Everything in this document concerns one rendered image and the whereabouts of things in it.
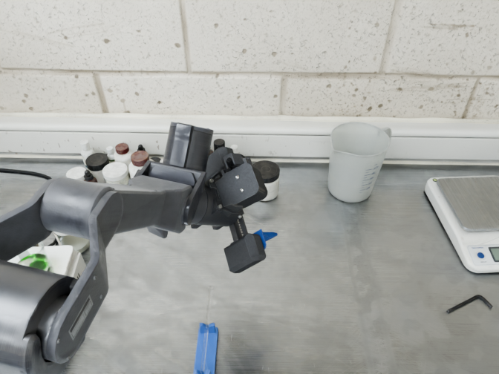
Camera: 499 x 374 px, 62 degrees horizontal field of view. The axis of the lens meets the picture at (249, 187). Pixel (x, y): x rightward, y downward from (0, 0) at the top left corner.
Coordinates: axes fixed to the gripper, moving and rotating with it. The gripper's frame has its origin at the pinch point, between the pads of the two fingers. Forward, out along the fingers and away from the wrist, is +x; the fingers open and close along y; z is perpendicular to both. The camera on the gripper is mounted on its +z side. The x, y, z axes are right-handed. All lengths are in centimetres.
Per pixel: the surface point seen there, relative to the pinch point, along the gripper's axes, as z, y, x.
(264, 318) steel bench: -13.5, -14.4, 10.7
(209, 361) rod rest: -18.4, -18.7, 0.1
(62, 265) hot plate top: -31.8, 3.6, -16.1
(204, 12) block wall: 0.2, 46.8, 4.3
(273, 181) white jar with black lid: -10.2, 14.3, 23.3
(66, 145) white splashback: -48, 42, -4
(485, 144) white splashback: 25, 11, 64
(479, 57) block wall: 35, 25, 50
